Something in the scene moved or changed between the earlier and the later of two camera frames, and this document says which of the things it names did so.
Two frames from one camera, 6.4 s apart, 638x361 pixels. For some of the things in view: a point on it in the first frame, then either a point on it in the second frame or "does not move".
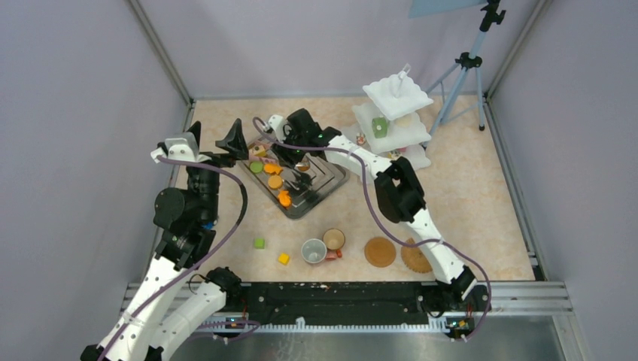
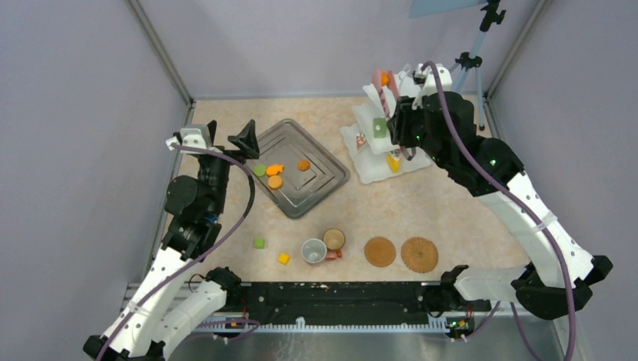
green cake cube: [379, 125] does not move
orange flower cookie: [271, 168] does not move
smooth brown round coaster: [380, 252] does not move
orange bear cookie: [284, 198] -> [384, 79]
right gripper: [285, 156] -> [404, 113]
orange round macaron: [274, 181] does not move
